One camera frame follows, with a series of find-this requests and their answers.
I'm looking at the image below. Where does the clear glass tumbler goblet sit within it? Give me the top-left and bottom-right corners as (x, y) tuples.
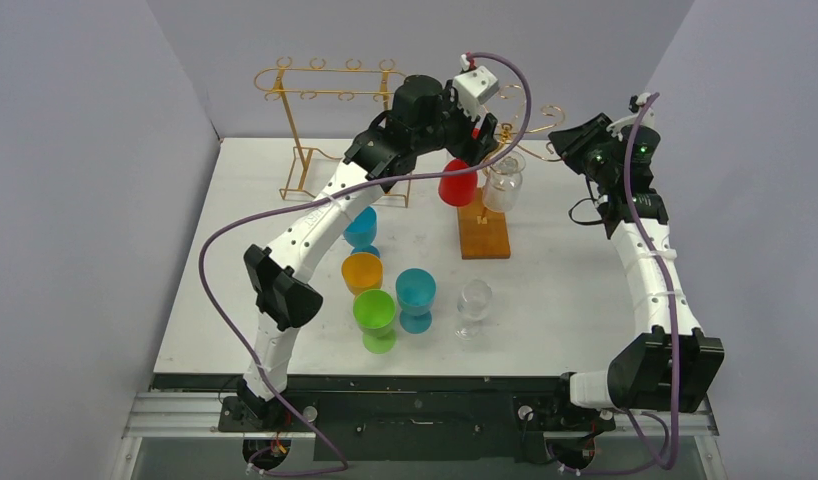
(482, 152), (526, 213)

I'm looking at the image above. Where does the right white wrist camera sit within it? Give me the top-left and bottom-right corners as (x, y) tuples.
(606, 92), (655, 136)

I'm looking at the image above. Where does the clear wine glass front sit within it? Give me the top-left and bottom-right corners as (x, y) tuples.
(456, 279), (493, 339)

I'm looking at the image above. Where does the blue plastic goblet rear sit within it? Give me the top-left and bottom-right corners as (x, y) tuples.
(343, 207), (380, 258)

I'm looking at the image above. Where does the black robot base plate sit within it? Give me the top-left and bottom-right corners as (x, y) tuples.
(218, 375), (616, 464)

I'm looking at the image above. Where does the aluminium rail frame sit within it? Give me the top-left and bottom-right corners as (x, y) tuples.
(109, 140), (730, 480)

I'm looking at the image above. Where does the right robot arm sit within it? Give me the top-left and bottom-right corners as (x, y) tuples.
(548, 114), (725, 427)

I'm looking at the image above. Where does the green plastic goblet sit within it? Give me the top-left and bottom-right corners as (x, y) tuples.
(352, 289), (396, 354)

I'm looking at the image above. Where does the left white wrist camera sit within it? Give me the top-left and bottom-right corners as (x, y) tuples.
(452, 54), (499, 121)

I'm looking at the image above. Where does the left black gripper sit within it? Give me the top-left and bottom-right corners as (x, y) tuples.
(413, 83), (497, 166)

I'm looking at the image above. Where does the orange plastic goblet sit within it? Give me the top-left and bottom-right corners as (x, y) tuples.
(341, 253), (383, 296)

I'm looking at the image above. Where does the gold rectangular wire glass rack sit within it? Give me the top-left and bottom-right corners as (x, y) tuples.
(253, 56), (407, 202)

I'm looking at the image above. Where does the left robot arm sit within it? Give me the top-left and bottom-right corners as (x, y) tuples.
(237, 67), (499, 430)

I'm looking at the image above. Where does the red plastic goblet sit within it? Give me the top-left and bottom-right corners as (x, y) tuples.
(438, 157), (478, 208)

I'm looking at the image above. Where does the teal plastic goblet front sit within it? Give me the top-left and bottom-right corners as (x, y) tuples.
(395, 268), (437, 334)

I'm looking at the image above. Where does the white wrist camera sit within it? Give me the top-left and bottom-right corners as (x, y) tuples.
(606, 92), (655, 136)
(452, 54), (499, 121)

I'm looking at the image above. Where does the gold tree rack wooden base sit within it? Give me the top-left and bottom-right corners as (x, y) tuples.
(456, 82), (567, 261)

